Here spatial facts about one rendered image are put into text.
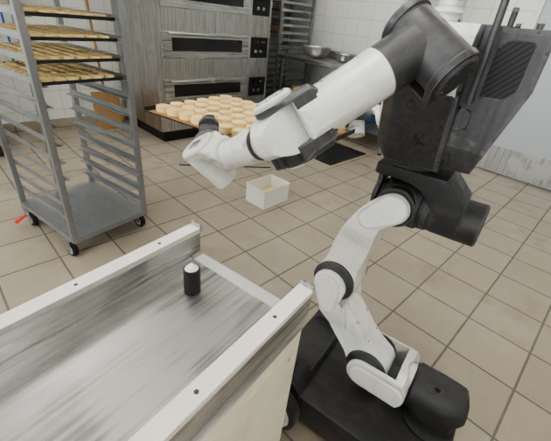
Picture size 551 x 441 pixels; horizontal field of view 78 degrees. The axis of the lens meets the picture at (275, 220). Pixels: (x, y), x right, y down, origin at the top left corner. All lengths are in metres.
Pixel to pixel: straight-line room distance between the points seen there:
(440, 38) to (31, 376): 0.80
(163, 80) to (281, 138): 3.34
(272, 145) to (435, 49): 0.30
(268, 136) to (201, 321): 0.35
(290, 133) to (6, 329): 0.52
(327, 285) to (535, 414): 1.14
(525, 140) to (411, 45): 4.03
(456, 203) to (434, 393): 0.65
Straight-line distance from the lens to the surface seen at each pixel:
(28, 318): 0.64
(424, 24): 0.68
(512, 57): 0.82
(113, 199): 2.56
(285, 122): 0.61
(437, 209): 0.93
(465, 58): 0.65
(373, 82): 0.62
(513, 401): 1.94
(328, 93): 0.60
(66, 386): 0.60
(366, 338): 1.27
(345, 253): 1.09
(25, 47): 1.87
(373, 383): 1.31
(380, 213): 0.95
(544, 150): 4.62
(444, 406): 1.31
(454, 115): 0.82
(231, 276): 0.72
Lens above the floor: 1.31
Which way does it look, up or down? 31 degrees down
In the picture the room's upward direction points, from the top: 6 degrees clockwise
